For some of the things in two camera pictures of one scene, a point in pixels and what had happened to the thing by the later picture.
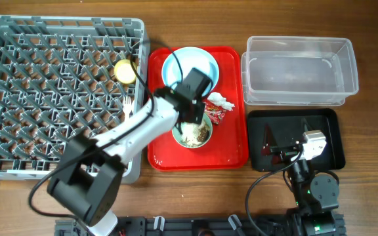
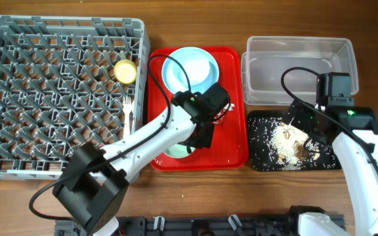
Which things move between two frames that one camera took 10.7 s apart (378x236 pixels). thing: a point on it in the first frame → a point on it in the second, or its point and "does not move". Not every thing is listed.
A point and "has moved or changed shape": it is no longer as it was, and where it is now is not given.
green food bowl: (193, 135) has moved or changed shape
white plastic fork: (127, 106) does not move
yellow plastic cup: (124, 72) does not move
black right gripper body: (286, 153) → (305, 119)
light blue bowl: (202, 61) does not move
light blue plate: (180, 63) does not move
